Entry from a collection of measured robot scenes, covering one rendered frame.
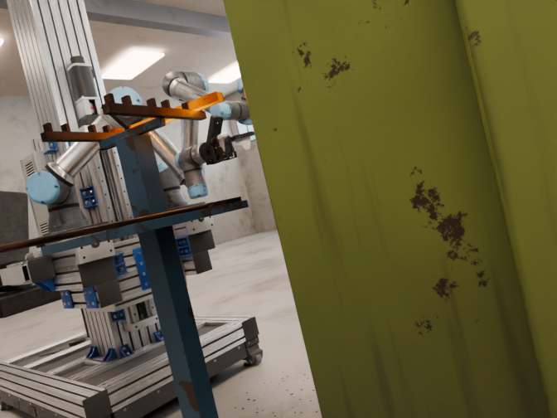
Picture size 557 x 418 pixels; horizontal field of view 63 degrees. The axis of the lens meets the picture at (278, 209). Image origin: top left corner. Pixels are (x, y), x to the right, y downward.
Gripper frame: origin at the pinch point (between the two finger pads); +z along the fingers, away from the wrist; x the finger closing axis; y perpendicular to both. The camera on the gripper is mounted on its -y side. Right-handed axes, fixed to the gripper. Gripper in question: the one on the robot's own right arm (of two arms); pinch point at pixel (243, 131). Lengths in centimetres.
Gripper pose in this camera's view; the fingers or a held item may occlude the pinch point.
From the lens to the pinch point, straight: 158.9
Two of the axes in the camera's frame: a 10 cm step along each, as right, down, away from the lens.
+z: 7.6, -1.7, -6.3
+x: -6.1, 1.6, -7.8
